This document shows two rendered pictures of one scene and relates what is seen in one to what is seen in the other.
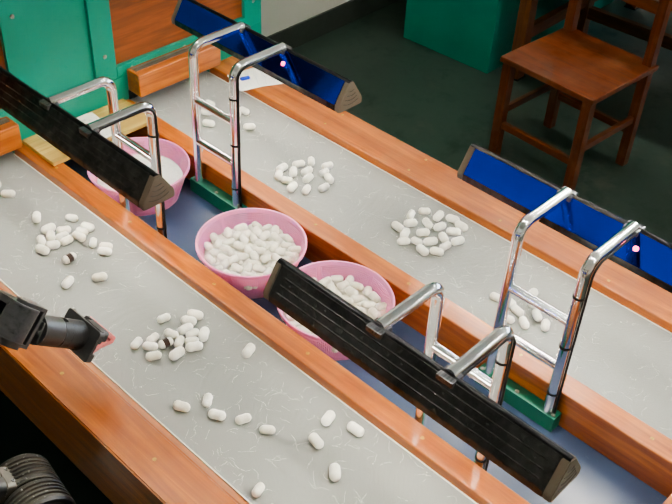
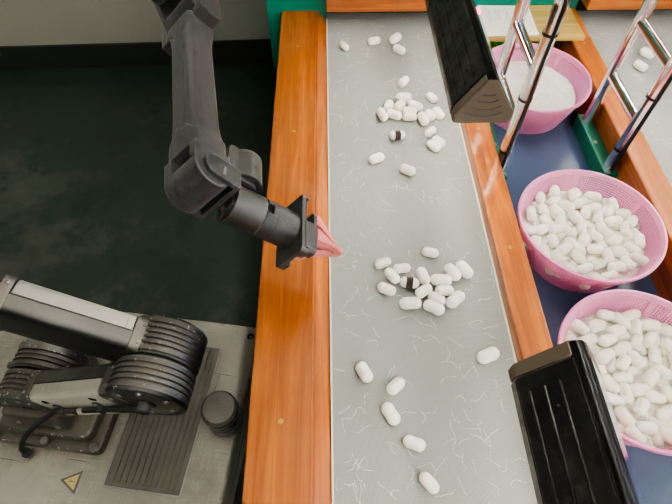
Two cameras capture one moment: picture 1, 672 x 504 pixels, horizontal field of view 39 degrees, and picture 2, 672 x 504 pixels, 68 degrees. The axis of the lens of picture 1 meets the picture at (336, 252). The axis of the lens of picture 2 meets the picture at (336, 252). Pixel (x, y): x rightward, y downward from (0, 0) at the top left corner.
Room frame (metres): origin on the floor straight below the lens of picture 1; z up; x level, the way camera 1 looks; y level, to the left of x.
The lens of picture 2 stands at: (1.04, 0.11, 1.49)
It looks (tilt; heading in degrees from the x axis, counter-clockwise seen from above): 55 degrees down; 47
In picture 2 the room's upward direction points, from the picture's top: straight up
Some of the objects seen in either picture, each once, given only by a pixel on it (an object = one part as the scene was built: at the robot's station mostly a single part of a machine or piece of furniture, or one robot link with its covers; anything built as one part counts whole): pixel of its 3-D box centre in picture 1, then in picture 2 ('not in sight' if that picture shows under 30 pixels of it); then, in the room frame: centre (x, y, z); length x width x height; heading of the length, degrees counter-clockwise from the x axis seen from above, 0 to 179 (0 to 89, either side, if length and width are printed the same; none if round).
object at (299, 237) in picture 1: (251, 256); (581, 236); (1.78, 0.20, 0.72); 0.27 x 0.27 x 0.10
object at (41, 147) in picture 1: (90, 130); (513, 22); (2.22, 0.69, 0.77); 0.33 x 0.15 x 0.01; 138
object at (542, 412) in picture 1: (556, 308); not in sight; (1.45, -0.45, 0.90); 0.20 x 0.19 x 0.45; 48
